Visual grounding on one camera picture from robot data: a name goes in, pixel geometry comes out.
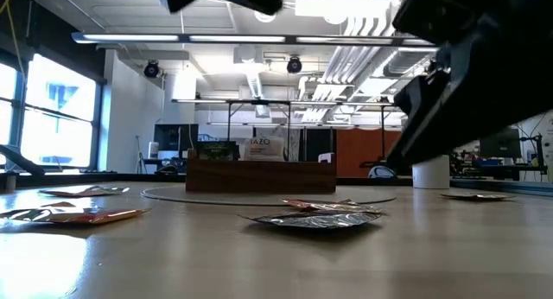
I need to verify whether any round grey table mat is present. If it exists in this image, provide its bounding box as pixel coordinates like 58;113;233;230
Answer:
140;184;397;207

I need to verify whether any black round ceiling spotlight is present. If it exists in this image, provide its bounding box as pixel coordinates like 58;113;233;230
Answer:
286;55;303;75
143;60;161;80

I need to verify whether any black cabinet panel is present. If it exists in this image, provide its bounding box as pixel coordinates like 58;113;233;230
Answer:
302;128;334;156

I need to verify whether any black background rig frame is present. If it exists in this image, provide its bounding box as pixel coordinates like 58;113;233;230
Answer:
171;98;398;162

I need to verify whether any black desk stand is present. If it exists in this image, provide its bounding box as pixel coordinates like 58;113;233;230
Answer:
520;132;549;175

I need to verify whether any wooden tea organiser box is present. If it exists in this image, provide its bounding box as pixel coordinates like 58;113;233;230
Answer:
185;149;338;194

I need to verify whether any white ventilation duct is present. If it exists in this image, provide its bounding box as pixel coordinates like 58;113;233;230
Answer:
232;43;270;100

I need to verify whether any dark slanted strut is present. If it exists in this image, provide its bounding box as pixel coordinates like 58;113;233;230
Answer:
0;143;47;193

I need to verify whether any large bright window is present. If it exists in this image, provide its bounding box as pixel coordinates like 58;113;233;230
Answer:
19;52;103;170

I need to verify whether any yellow red mango tea packet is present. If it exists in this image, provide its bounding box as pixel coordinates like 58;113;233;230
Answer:
38;184;130;199
0;200;151;226
440;191;516;202
283;197;382;214

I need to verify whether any dark blue blackcurrant tea packet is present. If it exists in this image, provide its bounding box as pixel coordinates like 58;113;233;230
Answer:
238;209;385;230
196;140;238;162

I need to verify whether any overhead strip light bar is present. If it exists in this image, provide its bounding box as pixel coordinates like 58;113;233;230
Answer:
71;30;437;48

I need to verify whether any blue white round object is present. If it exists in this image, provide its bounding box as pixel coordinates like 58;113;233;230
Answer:
367;164;397;180

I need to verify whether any orange partition panel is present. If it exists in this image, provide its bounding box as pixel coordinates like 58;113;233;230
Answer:
335;127;403;178

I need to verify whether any white potted plant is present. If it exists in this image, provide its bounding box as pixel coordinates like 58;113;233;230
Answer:
412;155;451;190

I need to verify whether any narrow bright window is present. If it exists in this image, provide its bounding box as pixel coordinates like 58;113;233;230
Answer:
0;60;18;166

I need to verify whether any black computer monitor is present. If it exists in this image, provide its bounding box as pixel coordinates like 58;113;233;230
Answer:
479;130;523;160
153;123;200;152

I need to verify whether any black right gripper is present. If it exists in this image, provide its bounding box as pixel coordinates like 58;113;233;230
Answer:
386;0;553;169

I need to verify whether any cluttered background desk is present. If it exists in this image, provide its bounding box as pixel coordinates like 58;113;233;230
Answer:
448;151;550;182

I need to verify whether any black aluminium table frame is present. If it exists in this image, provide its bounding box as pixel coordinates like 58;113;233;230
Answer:
0;171;553;197

